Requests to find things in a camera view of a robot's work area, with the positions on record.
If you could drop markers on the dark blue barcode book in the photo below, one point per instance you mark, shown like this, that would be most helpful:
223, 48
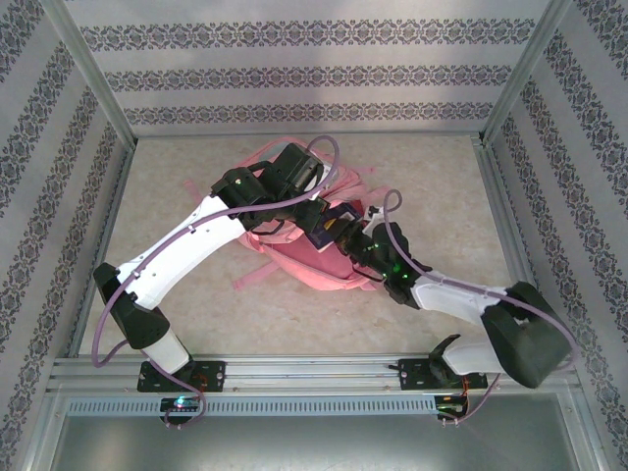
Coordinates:
343, 213

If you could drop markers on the pink backpack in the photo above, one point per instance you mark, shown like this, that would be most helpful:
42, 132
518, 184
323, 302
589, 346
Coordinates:
314, 267

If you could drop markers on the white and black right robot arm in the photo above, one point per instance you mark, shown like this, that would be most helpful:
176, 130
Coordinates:
451, 299

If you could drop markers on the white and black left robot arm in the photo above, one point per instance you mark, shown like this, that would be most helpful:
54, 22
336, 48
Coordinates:
172, 255

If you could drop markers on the right controller board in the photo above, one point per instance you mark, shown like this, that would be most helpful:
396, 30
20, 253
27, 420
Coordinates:
449, 404

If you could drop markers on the controller board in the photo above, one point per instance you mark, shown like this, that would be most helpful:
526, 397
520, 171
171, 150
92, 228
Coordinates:
180, 403
449, 404

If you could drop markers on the grey metal panel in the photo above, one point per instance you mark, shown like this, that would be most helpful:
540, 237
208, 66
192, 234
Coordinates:
314, 446

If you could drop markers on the left controller board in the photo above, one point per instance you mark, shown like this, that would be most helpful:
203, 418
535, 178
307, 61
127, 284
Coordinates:
180, 403

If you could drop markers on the aluminium side rail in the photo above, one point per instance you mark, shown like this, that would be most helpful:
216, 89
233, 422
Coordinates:
117, 196
507, 221

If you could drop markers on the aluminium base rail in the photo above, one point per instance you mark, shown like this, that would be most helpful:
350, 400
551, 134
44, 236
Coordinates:
314, 373

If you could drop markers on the aluminium frame post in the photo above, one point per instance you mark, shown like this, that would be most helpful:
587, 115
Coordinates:
525, 64
88, 64

